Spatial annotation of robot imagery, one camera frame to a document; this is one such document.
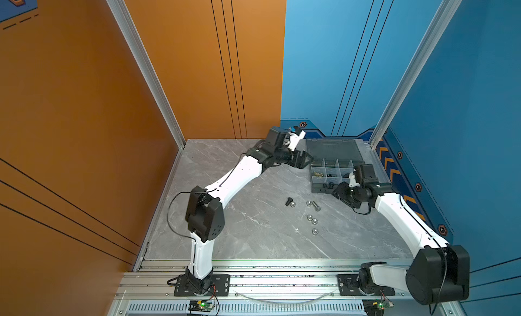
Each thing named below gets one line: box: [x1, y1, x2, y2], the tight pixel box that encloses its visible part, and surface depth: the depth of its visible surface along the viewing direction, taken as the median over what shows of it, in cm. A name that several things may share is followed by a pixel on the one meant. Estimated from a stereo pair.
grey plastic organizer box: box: [305, 138, 365, 194], surface depth 114 cm
